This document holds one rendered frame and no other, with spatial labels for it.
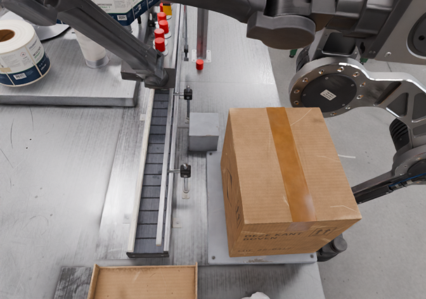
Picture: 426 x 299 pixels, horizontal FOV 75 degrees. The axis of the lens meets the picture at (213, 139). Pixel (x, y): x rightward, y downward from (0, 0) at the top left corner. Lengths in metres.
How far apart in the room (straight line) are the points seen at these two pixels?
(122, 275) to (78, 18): 0.61
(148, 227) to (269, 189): 0.37
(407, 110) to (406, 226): 1.33
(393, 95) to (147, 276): 0.80
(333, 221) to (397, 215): 1.57
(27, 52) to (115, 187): 0.57
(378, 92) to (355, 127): 1.62
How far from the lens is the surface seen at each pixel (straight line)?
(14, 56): 1.19
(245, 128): 0.68
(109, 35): 0.61
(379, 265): 1.98
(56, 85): 1.21
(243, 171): 0.61
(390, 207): 2.18
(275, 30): 0.42
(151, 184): 0.86
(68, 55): 1.34
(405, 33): 0.48
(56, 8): 0.53
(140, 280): 0.83
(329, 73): 0.76
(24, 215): 0.99
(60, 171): 1.02
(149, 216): 0.82
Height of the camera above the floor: 1.64
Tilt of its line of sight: 54 degrees down
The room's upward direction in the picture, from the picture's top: 6 degrees clockwise
